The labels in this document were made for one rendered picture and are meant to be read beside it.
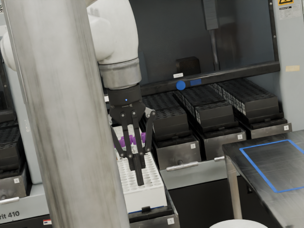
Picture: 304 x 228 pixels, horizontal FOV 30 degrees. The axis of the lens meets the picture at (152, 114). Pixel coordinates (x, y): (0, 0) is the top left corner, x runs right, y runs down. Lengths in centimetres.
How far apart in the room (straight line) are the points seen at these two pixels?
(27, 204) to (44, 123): 113
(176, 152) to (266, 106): 34
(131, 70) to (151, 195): 29
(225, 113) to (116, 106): 66
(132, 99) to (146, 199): 23
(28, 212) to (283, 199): 86
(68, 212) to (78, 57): 19
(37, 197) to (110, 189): 110
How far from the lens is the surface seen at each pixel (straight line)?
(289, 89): 193
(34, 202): 182
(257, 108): 189
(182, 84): 179
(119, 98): 125
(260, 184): 136
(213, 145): 180
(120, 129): 186
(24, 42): 69
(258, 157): 154
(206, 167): 182
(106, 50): 122
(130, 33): 123
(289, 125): 186
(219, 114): 186
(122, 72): 123
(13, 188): 181
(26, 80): 71
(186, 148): 179
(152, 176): 138
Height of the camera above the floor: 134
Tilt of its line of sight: 14 degrees down
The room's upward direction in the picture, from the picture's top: 10 degrees counter-clockwise
